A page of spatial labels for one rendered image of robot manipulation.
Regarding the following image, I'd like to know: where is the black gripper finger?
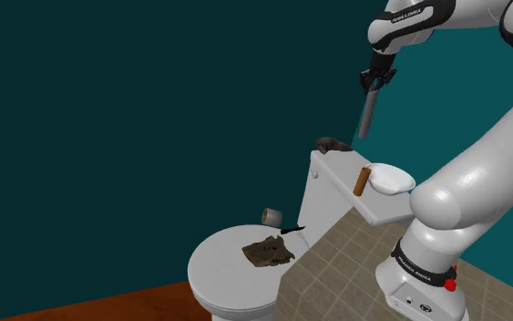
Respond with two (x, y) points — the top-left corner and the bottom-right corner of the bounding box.
(359, 68), (376, 96)
(375, 66), (398, 91)

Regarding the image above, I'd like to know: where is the brown flat cloth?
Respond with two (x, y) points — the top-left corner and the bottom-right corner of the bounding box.
(241, 234), (297, 269)

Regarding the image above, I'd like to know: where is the grey toilet paper roll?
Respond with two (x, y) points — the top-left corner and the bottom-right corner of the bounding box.
(261, 207), (283, 227)

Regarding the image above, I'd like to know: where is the dark brown crumpled cloth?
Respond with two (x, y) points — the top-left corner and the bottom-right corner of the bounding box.
(313, 136), (354, 155)

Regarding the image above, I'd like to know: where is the white bowl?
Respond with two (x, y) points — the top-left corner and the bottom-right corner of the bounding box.
(365, 162), (416, 196)

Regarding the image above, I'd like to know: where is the brown cardboard tube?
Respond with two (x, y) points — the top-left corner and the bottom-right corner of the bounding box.
(352, 166), (373, 198)

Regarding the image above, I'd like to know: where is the white toilet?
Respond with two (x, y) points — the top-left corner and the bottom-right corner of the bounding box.
(187, 149), (417, 321)

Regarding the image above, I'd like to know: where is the tan tiled robot stand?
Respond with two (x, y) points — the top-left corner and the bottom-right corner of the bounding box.
(272, 206), (513, 321)

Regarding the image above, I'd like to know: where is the grey cylinder tube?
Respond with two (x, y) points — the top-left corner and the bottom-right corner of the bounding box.
(357, 87), (380, 140)

